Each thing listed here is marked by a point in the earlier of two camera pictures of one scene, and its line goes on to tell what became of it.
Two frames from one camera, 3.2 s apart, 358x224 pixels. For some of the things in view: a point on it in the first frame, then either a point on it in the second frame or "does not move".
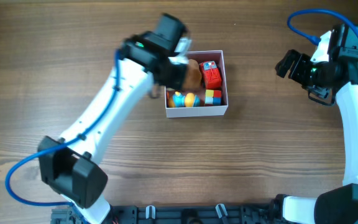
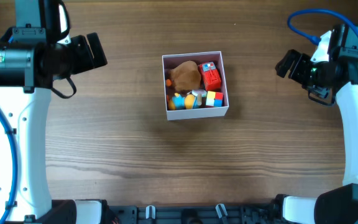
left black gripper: (175, 81) -> (88, 58)
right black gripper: (301, 69) does not move
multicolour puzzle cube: (213, 97) does not move
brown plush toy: (192, 79) does not move
